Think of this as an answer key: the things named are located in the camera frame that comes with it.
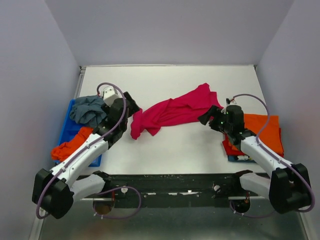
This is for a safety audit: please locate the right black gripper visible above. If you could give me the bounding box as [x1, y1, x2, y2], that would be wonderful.
[197, 104, 233, 134]

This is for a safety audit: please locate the magenta t shirt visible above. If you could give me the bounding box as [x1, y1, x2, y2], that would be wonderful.
[130, 83, 221, 140]

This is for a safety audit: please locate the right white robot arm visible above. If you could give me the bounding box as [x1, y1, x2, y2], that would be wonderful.
[198, 105, 315, 214]

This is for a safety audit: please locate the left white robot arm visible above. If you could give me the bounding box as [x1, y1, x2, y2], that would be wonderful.
[32, 92, 140, 220]

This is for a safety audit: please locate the folded red t shirt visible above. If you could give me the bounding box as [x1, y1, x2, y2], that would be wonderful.
[222, 128, 284, 157]

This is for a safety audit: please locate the crumpled grey-blue t shirt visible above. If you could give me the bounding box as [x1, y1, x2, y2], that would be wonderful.
[69, 95, 107, 128]

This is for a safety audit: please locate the folded blue t shirt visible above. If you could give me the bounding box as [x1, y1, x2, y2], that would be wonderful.
[227, 155, 256, 164]

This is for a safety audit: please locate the folded orange t shirt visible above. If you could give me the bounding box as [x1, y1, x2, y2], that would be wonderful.
[228, 113, 280, 150]

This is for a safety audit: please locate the blue plastic bin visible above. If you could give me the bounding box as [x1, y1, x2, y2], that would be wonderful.
[58, 99, 102, 167]

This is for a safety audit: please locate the crumpled orange t shirt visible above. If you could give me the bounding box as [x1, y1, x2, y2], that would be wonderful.
[50, 126, 93, 162]

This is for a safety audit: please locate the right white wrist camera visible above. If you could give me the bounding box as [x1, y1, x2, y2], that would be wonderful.
[225, 97, 237, 106]

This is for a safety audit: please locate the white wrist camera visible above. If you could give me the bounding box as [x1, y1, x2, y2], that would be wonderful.
[225, 97, 237, 106]
[102, 85, 120, 107]

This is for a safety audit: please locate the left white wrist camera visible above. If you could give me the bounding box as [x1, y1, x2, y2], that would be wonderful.
[102, 85, 120, 107]

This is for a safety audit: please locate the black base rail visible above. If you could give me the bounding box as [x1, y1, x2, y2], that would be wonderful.
[91, 173, 255, 209]

